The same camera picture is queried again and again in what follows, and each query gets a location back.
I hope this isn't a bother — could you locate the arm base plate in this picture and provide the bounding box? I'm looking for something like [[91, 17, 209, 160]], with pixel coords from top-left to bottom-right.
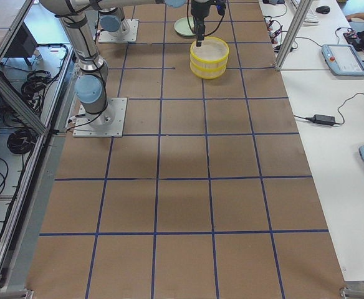
[[98, 16, 139, 44], [72, 98, 128, 138]]

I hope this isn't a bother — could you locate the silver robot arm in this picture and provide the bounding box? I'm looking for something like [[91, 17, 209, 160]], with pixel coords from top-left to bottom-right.
[[98, 7, 139, 44], [41, 1, 185, 126]]

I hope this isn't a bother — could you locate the white steamer cloth liner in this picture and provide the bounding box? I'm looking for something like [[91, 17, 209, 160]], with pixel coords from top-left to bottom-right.
[[192, 39, 228, 61]]

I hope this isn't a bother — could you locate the aluminium frame post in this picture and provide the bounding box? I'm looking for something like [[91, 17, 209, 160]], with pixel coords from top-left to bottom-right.
[[275, 0, 313, 71]]

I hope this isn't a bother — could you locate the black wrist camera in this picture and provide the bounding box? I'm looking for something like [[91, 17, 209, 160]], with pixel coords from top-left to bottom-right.
[[215, 0, 226, 17]]

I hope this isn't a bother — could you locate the yellow steamer layer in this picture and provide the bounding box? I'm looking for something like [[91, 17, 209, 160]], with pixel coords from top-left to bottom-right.
[[189, 37, 229, 69], [189, 62, 226, 80]]

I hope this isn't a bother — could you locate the yellow bottom steamer layer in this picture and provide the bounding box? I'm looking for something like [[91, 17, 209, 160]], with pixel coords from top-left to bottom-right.
[[189, 62, 226, 80]]

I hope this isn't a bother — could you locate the black power adapter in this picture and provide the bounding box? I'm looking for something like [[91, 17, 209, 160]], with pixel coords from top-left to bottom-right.
[[305, 114, 337, 126]]

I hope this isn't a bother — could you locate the yellow top steamer layer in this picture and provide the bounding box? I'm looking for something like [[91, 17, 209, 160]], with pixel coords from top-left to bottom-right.
[[189, 37, 229, 69]]

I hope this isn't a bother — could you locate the black computer mouse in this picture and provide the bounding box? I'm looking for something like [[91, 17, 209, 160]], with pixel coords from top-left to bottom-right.
[[315, 6, 330, 14]]

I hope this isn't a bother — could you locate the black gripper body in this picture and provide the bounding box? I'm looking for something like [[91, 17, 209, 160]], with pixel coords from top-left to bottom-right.
[[191, 0, 213, 19]]

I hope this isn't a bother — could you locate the light green plate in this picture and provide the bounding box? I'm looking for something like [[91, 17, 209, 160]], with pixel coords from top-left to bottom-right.
[[174, 17, 195, 37]]

